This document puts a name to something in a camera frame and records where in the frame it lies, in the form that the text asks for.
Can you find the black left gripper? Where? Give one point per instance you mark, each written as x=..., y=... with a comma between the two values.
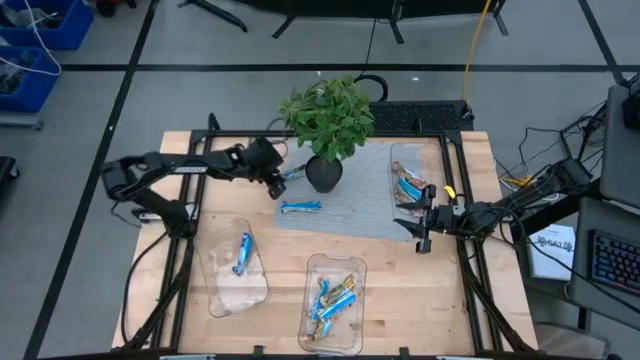
x=265, y=155

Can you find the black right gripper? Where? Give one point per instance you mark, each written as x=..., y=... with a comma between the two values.
x=445, y=220

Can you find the dark blue granola bar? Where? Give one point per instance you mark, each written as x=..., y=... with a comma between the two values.
x=296, y=173

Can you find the light blue red granola bar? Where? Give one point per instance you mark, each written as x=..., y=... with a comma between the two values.
x=411, y=190

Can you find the silver blue granola bar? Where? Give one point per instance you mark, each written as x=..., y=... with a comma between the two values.
x=243, y=252

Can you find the blue orange granola bar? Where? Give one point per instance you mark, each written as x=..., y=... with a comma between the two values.
x=320, y=331
x=320, y=297
x=341, y=289
x=340, y=306

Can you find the clear plastic bin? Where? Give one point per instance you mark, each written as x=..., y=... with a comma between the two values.
x=430, y=160
x=345, y=335
x=225, y=290

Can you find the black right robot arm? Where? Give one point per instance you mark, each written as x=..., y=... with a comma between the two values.
x=530, y=200

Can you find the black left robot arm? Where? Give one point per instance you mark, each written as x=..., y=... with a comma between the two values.
x=170, y=165

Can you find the blue white granola bar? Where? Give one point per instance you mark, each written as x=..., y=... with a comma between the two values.
x=301, y=206

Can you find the green plant in black pot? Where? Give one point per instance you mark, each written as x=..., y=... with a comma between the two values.
x=325, y=175

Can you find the yellow tape tag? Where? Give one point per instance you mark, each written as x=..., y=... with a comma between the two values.
x=450, y=191

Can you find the grey woven placemat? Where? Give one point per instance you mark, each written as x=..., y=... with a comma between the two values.
x=360, y=210

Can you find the black perforated computer case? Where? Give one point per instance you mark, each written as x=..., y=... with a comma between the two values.
x=420, y=116

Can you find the white printed paper box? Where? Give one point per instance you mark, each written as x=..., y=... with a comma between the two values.
x=552, y=250

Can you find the black partition on stands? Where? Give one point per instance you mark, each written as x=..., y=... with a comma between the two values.
x=350, y=6

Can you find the grey keyboard tray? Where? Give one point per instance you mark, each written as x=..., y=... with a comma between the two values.
x=582, y=280

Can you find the black keyboard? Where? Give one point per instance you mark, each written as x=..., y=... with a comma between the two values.
x=617, y=262

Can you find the grey desk surface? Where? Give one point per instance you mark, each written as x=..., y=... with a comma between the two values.
x=620, y=150

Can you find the black desk device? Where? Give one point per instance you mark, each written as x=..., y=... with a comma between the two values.
x=632, y=107

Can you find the blue storage crate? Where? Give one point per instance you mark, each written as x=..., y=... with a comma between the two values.
x=37, y=85
x=65, y=30

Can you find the black aluminium table frame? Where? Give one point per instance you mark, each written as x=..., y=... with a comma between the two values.
x=225, y=134

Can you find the silver aluminium bracket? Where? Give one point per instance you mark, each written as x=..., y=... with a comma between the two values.
x=187, y=357
x=457, y=357

